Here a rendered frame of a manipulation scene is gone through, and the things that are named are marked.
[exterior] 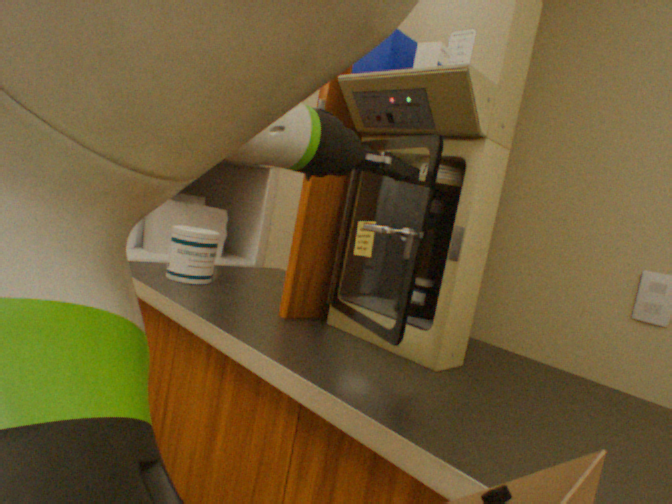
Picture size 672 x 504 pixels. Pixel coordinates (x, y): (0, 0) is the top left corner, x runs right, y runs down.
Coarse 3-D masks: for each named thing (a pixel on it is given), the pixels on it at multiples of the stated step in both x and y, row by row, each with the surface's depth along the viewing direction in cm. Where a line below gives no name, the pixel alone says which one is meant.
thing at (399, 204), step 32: (416, 160) 87; (384, 192) 96; (416, 192) 86; (352, 224) 106; (384, 224) 94; (416, 224) 84; (352, 256) 104; (384, 256) 93; (416, 256) 83; (352, 288) 103; (384, 288) 91; (384, 320) 90
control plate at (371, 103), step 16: (368, 96) 98; (384, 96) 95; (400, 96) 92; (416, 96) 90; (368, 112) 101; (384, 112) 98; (400, 112) 95; (416, 112) 92; (416, 128) 95; (432, 128) 92
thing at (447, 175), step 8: (440, 160) 99; (448, 160) 98; (440, 168) 98; (448, 168) 98; (456, 168) 98; (464, 168) 99; (440, 176) 97; (448, 176) 97; (456, 176) 97; (440, 184) 113; (448, 184) 97; (456, 184) 97; (456, 192) 112
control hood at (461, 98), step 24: (384, 72) 91; (408, 72) 87; (432, 72) 84; (456, 72) 81; (480, 72) 82; (432, 96) 87; (456, 96) 84; (480, 96) 83; (360, 120) 104; (456, 120) 87; (480, 120) 85
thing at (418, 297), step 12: (432, 228) 102; (444, 228) 102; (432, 240) 102; (444, 240) 103; (432, 252) 102; (444, 252) 103; (420, 264) 103; (432, 264) 103; (444, 264) 105; (420, 276) 103; (432, 276) 103; (420, 288) 103; (432, 288) 103; (420, 300) 103; (432, 300) 104
